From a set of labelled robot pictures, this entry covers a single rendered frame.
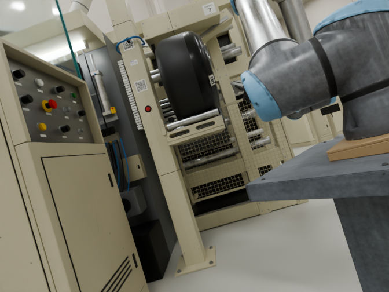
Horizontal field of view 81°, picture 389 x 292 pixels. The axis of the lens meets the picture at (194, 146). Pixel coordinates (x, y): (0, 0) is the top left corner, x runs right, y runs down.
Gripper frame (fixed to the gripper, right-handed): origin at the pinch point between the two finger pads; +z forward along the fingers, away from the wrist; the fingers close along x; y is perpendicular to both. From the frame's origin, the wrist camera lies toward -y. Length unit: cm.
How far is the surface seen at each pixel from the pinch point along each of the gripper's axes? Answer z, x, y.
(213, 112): 10.4, -4.3, 19.9
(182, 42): 34.8, 0.7, -16.4
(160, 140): 36, -30, 36
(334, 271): -76, -32, 61
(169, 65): 32.7, -13.2, -8.2
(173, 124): 27.4, -23.4, 24.3
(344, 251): -77, -15, 68
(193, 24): 66, 46, -13
